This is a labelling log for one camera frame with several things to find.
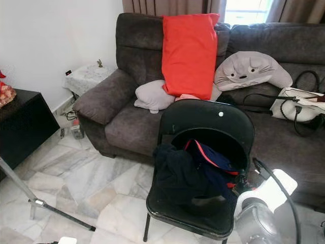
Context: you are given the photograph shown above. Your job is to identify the navy shirt with red trim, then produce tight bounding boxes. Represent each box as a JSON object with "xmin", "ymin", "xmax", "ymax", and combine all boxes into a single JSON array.
[{"xmin": 184, "ymin": 139, "xmax": 248, "ymax": 198}]

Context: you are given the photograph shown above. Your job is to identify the black crumpled garment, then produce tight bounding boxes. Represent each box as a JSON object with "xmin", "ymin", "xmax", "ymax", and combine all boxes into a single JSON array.
[{"xmin": 153, "ymin": 143, "xmax": 215, "ymax": 205}]

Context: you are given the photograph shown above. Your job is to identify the black folding chair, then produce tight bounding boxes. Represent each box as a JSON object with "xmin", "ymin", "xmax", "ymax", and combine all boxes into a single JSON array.
[{"xmin": 142, "ymin": 99, "xmax": 256, "ymax": 244}]

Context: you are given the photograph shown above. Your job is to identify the silver metal clothes rack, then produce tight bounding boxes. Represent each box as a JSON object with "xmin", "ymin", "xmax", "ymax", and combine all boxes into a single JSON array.
[{"xmin": 0, "ymin": 158, "xmax": 97, "ymax": 232}]

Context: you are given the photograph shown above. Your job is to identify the black television cabinet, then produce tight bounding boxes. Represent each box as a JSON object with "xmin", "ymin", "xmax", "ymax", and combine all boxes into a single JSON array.
[{"xmin": 0, "ymin": 89, "xmax": 54, "ymax": 171}]

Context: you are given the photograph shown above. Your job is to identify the red laughing Buddha statue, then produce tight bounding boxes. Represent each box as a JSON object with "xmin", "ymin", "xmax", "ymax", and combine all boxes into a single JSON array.
[{"xmin": 0, "ymin": 71, "xmax": 17, "ymax": 108}]

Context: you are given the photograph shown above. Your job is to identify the grey cat face cushion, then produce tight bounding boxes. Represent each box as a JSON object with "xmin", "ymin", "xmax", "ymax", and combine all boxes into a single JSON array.
[{"xmin": 214, "ymin": 51, "xmax": 294, "ymax": 93}]

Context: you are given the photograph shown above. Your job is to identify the small light grey cushion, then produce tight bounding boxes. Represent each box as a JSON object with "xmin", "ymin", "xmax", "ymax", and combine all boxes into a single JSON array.
[{"xmin": 135, "ymin": 80, "xmax": 176, "ymax": 114}]

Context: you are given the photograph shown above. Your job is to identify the dark grey fabric sofa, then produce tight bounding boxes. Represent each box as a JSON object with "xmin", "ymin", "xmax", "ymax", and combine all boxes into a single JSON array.
[{"xmin": 73, "ymin": 13, "xmax": 325, "ymax": 209}]

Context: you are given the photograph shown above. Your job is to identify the red pillow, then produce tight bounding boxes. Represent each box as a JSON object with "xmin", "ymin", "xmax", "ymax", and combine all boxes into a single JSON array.
[{"xmin": 161, "ymin": 14, "xmax": 221, "ymax": 101}]

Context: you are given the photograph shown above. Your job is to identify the small plastic bottle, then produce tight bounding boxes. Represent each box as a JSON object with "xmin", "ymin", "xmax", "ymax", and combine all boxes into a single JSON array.
[{"xmin": 71, "ymin": 118, "xmax": 85, "ymax": 140}]

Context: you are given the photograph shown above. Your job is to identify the side table with lace cloth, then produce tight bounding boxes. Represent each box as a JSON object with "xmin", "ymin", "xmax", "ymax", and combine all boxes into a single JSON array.
[{"xmin": 63, "ymin": 65, "xmax": 117, "ymax": 98}]

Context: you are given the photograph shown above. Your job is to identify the brown curtain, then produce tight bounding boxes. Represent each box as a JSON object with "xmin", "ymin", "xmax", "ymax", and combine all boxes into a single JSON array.
[
  {"xmin": 267, "ymin": 0, "xmax": 325, "ymax": 24},
  {"xmin": 122, "ymin": 0, "xmax": 227, "ymax": 23}
]

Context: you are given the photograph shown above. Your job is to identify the white bag black handles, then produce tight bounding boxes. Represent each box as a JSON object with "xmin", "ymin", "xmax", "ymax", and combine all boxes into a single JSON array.
[{"xmin": 243, "ymin": 70, "xmax": 325, "ymax": 138}]

